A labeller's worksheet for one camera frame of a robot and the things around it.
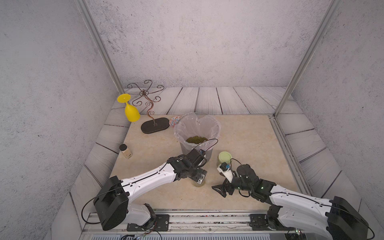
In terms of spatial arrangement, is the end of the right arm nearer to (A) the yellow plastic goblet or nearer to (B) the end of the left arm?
(B) the end of the left arm

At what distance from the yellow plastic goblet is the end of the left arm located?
46cm

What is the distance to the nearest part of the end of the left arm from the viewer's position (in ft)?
1.88

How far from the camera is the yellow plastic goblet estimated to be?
2.85ft
